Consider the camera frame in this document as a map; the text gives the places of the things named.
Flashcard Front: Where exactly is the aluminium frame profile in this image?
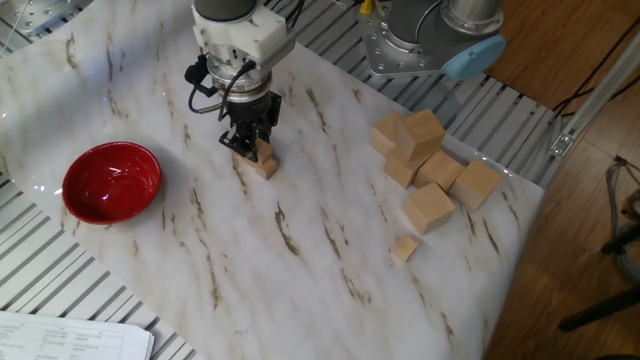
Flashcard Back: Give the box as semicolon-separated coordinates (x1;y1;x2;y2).
538;30;640;190

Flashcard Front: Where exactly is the large wooden cube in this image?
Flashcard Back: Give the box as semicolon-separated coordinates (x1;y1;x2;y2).
402;181;457;236
412;151;465;196
397;108;447;164
447;159;504;214
383;147;426;190
370;111;406;157

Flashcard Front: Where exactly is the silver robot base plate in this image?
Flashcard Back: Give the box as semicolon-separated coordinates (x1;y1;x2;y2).
357;0;451;79

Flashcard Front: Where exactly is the red bowl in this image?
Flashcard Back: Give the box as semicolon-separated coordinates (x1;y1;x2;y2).
61;141;163;226

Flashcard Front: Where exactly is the grey cable bundle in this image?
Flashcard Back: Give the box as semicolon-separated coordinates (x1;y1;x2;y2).
605;155;640;285

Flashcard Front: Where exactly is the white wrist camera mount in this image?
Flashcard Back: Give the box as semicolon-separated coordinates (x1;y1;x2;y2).
192;3;297;64

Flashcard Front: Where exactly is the black chair base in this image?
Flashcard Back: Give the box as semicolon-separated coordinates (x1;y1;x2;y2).
557;224;640;334

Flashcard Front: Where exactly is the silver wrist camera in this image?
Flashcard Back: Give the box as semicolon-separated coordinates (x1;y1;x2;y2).
254;32;298;72

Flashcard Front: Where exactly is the white printed paper stack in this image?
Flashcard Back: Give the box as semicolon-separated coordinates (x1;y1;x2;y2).
0;310;155;360

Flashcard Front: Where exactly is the black floor cable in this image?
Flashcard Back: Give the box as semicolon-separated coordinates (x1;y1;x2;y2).
552;17;640;119

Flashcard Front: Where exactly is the silver perforated mounting plate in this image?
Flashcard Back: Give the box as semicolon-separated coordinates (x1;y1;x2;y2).
0;0;94;37

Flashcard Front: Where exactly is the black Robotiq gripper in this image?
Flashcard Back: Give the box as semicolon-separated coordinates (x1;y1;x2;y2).
218;92;283;163

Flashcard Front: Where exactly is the white marble pattern board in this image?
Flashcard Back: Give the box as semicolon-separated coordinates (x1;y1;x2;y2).
0;0;545;360

